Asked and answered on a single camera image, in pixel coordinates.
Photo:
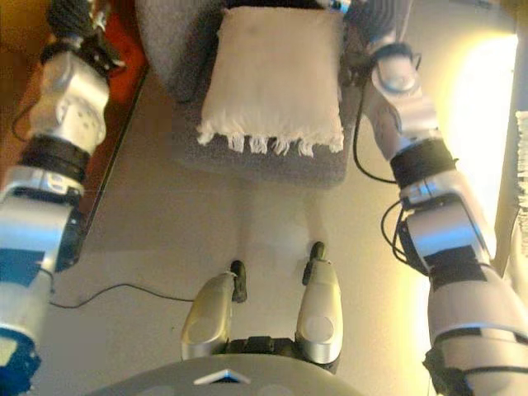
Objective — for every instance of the left robot hand dark palm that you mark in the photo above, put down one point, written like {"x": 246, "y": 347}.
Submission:
{"x": 70, "y": 18}

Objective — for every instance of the right robot hand dark palm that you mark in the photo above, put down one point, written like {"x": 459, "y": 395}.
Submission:
{"x": 377, "y": 20}

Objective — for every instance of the white fringed cushion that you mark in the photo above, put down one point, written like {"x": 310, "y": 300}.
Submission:
{"x": 272, "y": 82}

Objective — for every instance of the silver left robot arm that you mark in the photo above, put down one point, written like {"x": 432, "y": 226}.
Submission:
{"x": 70, "y": 107}

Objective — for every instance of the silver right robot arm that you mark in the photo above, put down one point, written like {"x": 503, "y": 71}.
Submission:
{"x": 445, "y": 231}

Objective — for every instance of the colourful rug with dark edge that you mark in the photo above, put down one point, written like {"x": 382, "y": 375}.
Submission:
{"x": 16, "y": 82}

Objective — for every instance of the grey fabric armchair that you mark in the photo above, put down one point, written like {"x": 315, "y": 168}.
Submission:
{"x": 264, "y": 169}

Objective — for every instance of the silver right robot leg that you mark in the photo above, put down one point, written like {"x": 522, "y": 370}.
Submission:
{"x": 319, "y": 313}

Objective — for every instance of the silver robot leg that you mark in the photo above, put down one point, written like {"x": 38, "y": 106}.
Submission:
{"x": 319, "y": 313}
{"x": 206, "y": 317}

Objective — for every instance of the silver left robot leg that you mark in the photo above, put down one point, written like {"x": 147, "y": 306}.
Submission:
{"x": 206, "y": 317}

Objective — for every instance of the grey robot torso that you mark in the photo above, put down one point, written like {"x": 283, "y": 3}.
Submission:
{"x": 165, "y": 379}

